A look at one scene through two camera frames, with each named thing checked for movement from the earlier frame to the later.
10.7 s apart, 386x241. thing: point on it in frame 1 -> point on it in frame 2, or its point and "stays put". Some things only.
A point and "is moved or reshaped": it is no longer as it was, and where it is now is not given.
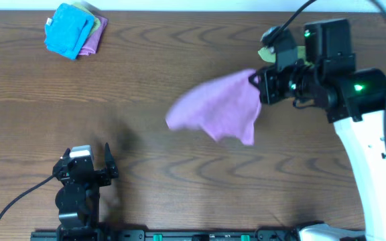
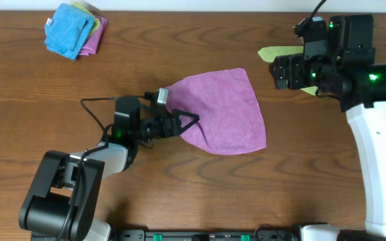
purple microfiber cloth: (226, 106) is moved or reshaped
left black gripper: (106, 175) -> (175, 123)
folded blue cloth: (67, 31) stays put
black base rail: (165, 235) stays put
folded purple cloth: (90, 46) stays put
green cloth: (96, 23) -> (94, 39)
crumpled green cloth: (267, 55) stays put
